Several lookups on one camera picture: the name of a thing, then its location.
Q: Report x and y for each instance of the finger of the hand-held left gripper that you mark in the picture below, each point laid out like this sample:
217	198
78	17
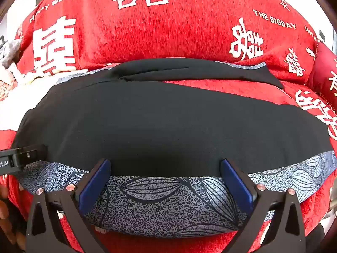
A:
30	155

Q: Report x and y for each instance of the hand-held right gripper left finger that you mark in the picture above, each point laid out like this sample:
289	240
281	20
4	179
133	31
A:
96	184

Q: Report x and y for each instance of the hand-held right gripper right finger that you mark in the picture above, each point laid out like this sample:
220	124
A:
237	187

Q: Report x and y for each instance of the black leaf-patterned pants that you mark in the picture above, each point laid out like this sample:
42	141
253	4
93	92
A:
163	126

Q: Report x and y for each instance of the person's left hand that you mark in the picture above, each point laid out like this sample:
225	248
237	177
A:
3	210

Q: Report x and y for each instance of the white cloth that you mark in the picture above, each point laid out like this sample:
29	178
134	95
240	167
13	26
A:
18	102

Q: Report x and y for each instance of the red floral cloth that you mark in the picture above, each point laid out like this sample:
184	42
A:
6	84

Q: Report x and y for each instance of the red printed sofa cover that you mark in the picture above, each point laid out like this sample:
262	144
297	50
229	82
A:
263	91

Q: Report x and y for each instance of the grey crumpled cloth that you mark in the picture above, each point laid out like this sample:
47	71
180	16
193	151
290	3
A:
8	52

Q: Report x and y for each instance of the dark red printed cushion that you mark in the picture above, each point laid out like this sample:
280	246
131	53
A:
325	71

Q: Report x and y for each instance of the red printed back cushion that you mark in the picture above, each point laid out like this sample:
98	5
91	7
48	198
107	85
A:
163	29

